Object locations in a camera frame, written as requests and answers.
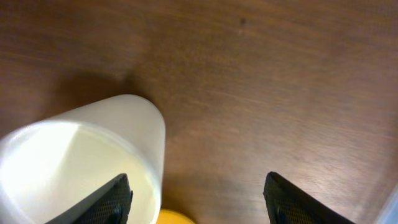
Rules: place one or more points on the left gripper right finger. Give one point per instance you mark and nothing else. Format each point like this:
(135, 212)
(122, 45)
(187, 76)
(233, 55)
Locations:
(286, 203)

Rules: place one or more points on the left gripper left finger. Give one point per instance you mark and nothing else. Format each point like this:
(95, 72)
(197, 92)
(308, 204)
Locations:
(110, 204)

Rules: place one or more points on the yellow small bowl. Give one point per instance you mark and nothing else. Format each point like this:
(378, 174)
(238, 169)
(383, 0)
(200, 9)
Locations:
(172, 217)

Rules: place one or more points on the cream plastic cup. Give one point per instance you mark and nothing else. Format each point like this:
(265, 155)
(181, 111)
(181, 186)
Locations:
(51, 165)

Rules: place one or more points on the clear plastic storage container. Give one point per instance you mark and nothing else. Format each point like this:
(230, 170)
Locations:
(389, 212)

